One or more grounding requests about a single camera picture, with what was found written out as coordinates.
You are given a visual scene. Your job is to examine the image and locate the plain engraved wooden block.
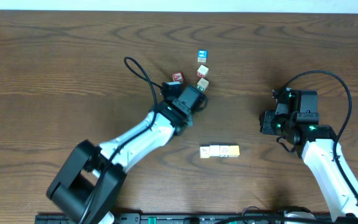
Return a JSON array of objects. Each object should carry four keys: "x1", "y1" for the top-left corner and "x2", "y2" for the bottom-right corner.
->
[{"x1": 200, "y1": 146, "x2": 210, "y2": 159}]

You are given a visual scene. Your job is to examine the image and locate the yellow wooden block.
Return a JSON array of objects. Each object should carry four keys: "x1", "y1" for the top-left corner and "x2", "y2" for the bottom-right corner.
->
[{"x1": 229, "y1": 146, "x2": 240, "y2": 157}]

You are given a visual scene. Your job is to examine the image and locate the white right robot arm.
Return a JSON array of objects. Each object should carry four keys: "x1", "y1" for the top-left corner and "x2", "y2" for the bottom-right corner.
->
[{"x1": 259, "y1": 88, "x2": 358, "y2": 221}]

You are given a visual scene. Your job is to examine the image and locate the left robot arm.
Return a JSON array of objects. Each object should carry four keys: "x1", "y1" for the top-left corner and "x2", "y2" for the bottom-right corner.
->
[{"x1": 46, "y1": 86, "x2": 208, "y2": 223}]

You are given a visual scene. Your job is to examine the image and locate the teal side wooden block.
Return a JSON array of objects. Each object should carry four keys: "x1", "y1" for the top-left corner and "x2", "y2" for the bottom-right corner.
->
[{"x1": 196, "y1": 78, "x2": 209, "y2": 92}]

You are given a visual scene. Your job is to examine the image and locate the red letter A block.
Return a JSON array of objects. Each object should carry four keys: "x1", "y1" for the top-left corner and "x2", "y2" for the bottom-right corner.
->
[{"x1": 172, "y1": 72, "x2": 184, "y2": 83}]

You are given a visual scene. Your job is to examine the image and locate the red M side block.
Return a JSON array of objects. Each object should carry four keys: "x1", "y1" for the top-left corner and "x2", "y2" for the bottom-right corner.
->
[{"x1": 197, "y1": 65, "x2": 209, "y2": 78}]

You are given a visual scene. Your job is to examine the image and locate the blue top wooden block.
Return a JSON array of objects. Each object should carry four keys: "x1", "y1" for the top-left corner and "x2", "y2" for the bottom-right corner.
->
[{"x1": 197, "y1": 50, "x2": 208, "y2": 63}]

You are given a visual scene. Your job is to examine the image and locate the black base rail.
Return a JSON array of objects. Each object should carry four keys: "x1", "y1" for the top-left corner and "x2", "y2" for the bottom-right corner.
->
[{"x1": 34, "y1": 205, "x2": 332, "y2": 224}]

